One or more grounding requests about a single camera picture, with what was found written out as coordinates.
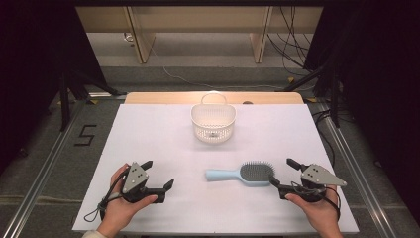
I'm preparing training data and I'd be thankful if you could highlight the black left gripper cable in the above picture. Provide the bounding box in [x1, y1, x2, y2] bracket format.
[82, 167, 132, 223]

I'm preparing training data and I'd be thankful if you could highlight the person's right hand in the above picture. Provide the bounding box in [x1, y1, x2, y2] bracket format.
[285, 186, 345, 238]

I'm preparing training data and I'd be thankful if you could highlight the white floor cable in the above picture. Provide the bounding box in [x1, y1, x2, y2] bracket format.
[148, 43, 315, 92]

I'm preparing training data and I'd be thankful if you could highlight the person's left hand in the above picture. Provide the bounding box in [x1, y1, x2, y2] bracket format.
[98, 163, 158, 236]

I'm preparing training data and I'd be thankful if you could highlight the white plastic basket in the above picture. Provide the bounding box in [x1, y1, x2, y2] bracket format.
[190, 92, 238, 145]

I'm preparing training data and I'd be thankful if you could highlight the metal floor rail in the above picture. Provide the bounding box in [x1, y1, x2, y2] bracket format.
[1, 100, 87, 238]
[318, 102, 395, 238]

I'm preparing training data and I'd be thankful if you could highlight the bundle of black cables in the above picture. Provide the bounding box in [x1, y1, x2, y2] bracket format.
[266, 6, 315, 75]

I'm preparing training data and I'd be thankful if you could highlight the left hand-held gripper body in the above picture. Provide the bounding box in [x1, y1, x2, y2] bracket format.
[121, 161, 166, 204]

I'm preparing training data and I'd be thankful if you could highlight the white table mat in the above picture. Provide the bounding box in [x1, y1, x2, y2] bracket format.
[71, 103, 361, 235]

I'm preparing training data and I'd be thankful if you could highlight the black metal stand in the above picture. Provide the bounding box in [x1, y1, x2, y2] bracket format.
[278, 62, 341, 128]
[58, 70, 127, 133]

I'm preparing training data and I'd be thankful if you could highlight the beige wooden desk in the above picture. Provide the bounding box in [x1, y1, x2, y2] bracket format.
[74, 6, 324, 64]

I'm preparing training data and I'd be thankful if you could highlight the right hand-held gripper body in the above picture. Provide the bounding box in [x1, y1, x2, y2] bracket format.
[278, 164, 348, 202]

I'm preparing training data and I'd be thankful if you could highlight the light blue hairbrush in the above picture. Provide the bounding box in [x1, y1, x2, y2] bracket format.
[205, 161, 275, 187]

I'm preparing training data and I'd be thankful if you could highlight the black curtain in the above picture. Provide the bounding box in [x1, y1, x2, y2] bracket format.
[303, 0, 420, 226]
[0, 0, 108, 173]

